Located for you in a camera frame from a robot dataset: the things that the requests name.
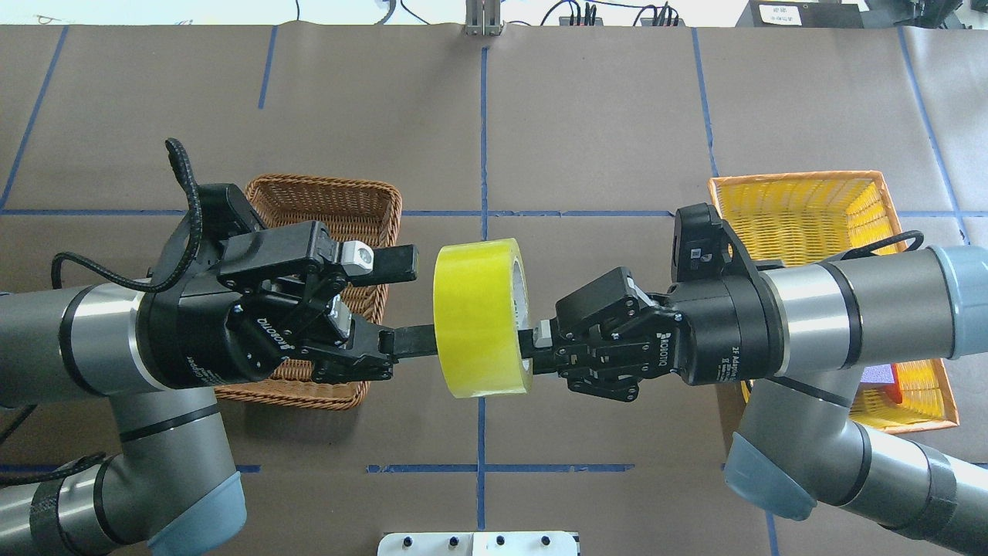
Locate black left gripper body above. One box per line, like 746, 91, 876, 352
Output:
137, 221, 396, 388

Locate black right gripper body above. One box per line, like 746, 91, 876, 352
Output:
544, 266, 781, 402

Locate yellow-green tape roll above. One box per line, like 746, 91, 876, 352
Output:
431, 237, 533, 398

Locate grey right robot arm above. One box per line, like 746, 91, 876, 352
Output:
518, 246, 986, 555

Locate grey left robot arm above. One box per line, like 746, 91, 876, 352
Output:
2, 215, 480, 555

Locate brown wicker basket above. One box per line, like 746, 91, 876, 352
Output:
214, 173, 404, 411

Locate yellow woven plastic basket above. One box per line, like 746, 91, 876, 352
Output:
709, 171, 960, 434

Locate purple foam block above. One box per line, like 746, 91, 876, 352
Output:
860, 364, 898, 388

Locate black box white label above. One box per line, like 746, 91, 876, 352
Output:
735, 1, 865, 29

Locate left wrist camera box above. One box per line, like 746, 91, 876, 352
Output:
198, 183, 267, 244

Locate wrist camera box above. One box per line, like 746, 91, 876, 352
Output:
198, 183, 267, 244
671, 203, 755, 283

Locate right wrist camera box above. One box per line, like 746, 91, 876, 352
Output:
671, 203, 755, 283

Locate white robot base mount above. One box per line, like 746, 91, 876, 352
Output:
377, 531, 581, 555

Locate black braided left cable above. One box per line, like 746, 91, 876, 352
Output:
0, 138, 203, 487

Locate grey metal post bracket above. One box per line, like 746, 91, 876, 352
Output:
465, 0, 504, 36

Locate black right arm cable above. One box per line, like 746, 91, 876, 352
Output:
834, 230, 925, 263

